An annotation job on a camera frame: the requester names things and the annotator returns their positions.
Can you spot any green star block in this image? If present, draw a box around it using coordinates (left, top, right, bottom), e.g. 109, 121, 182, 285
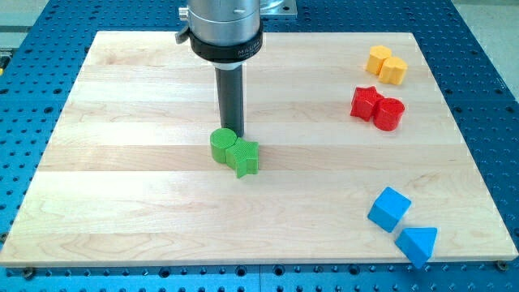
225, 138, 259, 178

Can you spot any green cylinder block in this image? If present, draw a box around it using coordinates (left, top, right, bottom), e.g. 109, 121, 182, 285
210, 128, 238, 164

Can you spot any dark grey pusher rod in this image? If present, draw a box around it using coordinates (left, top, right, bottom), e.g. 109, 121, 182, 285
215, 65, 244, 137

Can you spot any light wooden board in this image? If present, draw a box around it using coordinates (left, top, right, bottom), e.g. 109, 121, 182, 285
1, 31, 517, 267

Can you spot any red star block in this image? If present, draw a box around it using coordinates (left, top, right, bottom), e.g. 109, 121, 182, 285
350, 86, 384, 122

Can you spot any red cylinder block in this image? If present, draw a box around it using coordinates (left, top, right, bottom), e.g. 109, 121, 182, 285
373, 98, 405, 131

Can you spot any silver mounting plate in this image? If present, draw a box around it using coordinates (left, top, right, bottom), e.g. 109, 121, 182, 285
259, 0, 298, 19

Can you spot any blue cube block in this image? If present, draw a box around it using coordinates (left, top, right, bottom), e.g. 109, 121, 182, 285
367, 187, 411, 233

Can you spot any yellow hexagon block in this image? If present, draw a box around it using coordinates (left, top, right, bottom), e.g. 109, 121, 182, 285
366, 45, 392, 75

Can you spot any yellow heart block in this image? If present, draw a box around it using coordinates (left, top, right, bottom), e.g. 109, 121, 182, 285
378, 57, 408, 85

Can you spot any blue triangle block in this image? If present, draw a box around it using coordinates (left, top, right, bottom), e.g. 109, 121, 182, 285
396, 227, 438, 268

